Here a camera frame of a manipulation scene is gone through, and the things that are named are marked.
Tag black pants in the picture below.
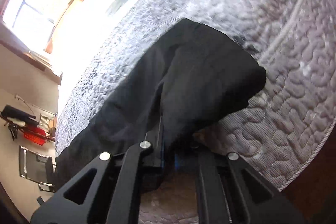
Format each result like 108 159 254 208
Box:
53 19 266 189

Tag black mesh folding chair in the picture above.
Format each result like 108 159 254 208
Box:
19 146 55 193

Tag red bag on rack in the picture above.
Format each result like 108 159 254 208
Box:
23 125 46 145

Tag wooden coat rack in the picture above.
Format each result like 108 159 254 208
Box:
1 115 55 142

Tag black garment on rack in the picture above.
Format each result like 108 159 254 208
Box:
1 105 39 126

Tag grey quilted floral bedspread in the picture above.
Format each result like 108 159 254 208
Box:
56 0 335 223

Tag wooden framed window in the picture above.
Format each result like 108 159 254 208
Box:
0 0 97 77

